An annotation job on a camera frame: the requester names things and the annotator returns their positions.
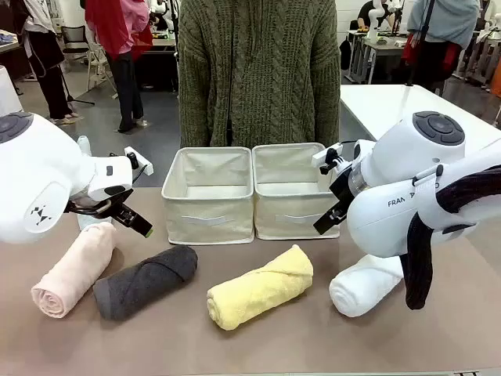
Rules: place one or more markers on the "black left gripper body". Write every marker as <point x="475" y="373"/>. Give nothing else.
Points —
<point x="117" y="211"/>

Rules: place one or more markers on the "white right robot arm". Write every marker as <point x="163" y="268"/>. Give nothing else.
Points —
<point x="391" y="219"/>

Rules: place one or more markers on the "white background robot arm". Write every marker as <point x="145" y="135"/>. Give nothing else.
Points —
<point x="160" y="13"/>
<point x="377" y="19"/>

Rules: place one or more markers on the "white background table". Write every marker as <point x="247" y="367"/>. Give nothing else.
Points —
<point x="391" y="102"/>

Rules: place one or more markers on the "pink towel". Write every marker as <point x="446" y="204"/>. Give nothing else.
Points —
<point x="74" y="270"/>

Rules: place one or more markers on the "person in green sweater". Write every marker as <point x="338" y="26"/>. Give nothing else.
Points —
<point x="258" y="70"/>

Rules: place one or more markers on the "yellow towel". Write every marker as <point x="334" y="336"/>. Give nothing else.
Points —
<point x="262" y="286"/>

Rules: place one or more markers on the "person in grey-blue shawl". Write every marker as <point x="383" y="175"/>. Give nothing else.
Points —
<point x="442" y="27"/>

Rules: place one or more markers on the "white towel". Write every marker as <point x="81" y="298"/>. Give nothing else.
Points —
<point x="364" y="290"/>

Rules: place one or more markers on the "person in black clothes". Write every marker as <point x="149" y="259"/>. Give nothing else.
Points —
<point x="51" y="58"/>

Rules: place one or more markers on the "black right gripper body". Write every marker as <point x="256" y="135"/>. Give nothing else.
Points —
<point x="341" y="192"/>

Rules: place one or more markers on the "person in red top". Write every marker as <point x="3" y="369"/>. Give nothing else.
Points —
<point x="121" y="47"/>

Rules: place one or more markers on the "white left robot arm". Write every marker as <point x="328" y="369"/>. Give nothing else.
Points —
<point x="43" y="176"/>

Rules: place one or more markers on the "dark grey towel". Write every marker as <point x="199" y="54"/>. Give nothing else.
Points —
<point x="145" y="278"/>

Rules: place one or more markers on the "black tripod stand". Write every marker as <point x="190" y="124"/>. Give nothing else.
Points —
<point x="74" y="98"/>

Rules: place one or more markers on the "black mesh office chair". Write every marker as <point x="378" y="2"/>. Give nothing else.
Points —
<point x="74" y="41"/>

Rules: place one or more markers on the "cream fabric storage bin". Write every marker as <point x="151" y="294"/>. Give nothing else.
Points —
<point x="289" y="219"/>
<point x="207" y="219"/>

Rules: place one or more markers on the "white air purifier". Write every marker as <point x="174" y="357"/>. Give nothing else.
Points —
<point x="8" y="92"/>

